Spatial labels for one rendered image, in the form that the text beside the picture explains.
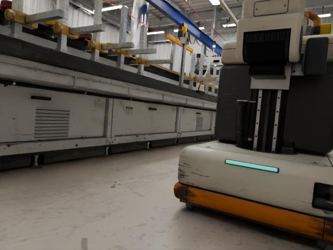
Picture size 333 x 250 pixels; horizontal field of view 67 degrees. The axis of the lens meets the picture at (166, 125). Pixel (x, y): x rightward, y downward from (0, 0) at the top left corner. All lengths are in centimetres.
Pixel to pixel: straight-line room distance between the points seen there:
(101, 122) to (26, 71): 85
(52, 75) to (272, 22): 112
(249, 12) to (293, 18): 17
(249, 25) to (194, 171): 61
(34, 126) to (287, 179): 143
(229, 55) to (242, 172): 64
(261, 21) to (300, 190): 61
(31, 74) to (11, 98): 26
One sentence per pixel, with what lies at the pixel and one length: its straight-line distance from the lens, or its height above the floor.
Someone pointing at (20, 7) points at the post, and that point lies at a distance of 147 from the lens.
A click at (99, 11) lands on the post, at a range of 180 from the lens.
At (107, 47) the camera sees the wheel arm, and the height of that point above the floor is 80.
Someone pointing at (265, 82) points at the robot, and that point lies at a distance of 120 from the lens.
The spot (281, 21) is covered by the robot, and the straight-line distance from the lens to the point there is 104.
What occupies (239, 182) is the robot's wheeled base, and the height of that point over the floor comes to 18.
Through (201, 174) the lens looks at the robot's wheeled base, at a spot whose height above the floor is 18.
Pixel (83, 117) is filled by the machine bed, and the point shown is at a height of 32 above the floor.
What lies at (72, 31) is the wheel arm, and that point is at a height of 82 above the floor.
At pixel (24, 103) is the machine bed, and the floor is 40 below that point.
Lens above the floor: 42
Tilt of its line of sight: 3 degrees down
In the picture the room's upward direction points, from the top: 5 degrees clockwise
